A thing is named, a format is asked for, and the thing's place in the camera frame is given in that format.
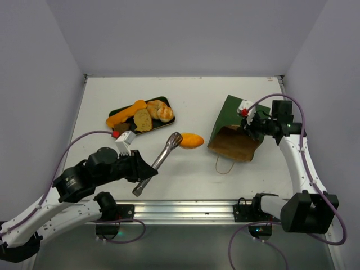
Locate brown blurred bread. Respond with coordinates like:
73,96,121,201
113,122,131,133

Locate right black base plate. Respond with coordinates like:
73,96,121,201
232,197,280,222

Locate oval orange bread roll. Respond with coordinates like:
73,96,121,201
179,133,204,149

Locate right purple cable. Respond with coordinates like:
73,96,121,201
227,93,348,270

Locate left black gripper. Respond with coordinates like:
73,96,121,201
96,148,159,186

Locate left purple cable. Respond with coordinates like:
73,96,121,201
0,129,147,244

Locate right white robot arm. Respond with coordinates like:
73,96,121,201
237,100,339,234

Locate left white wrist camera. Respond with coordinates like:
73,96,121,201
112,130,136,156

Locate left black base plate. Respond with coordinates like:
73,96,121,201
96,204,135,223

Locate round flower bread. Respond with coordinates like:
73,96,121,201
147,100,168,120

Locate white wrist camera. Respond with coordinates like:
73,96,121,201
237,100,256,125
112,130,136,156

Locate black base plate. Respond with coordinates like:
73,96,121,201
96,204,135,223
232,197,280,222

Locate round scored bun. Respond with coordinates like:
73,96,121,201
157,107,174,123

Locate sliced toast bread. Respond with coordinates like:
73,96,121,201
133,109,153,132

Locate green paper bag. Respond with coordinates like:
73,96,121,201
208,95,264,163

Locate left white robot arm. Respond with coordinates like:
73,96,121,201
1,147,158,263

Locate aluminium mounting rail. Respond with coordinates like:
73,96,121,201
36,199,332,226

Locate long orange bread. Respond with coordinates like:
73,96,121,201
106,100,147,129

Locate metal tongs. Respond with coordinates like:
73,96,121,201
132,132,183,197

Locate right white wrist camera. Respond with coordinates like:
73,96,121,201
237,100,256,125

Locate purple cable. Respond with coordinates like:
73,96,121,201
227,93,348,270
0,129,147,244

